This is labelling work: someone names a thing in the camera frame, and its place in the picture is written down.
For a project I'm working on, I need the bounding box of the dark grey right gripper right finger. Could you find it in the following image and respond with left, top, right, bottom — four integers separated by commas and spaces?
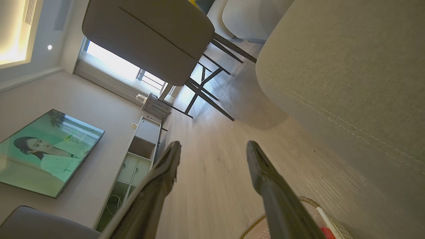
246, 140, 326, 239

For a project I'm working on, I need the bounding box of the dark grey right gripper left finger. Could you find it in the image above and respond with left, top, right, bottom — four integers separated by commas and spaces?
100, 141, 182, 239

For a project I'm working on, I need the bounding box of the white basket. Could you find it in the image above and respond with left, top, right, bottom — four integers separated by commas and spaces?
239, 196, 353, 239

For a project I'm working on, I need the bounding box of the white green TV cabinet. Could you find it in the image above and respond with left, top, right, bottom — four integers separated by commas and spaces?
94, 116, 164, 233

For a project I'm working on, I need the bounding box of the small dark slatted table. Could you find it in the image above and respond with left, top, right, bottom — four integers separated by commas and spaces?
143, 93, 172, 122

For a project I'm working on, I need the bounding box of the white sheer curtain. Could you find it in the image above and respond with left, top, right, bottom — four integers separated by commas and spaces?
73, 50, 156, 107

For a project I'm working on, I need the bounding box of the grey fabric sofa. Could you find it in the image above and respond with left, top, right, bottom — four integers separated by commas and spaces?
216, 0, 425, 239

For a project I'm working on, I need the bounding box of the balcony window with railing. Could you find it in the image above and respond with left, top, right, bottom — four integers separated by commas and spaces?
85, 39, 167, 97

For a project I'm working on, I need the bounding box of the slotted ceiling air vent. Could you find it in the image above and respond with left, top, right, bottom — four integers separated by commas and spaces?
25, 0, 38, 26

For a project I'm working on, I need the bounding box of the white coiled cable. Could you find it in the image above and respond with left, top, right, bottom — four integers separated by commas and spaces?
106, 194, 124, 217

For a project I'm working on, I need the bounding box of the wall mounted flat television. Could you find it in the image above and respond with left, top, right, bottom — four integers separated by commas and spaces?
0, 109, 106, 199

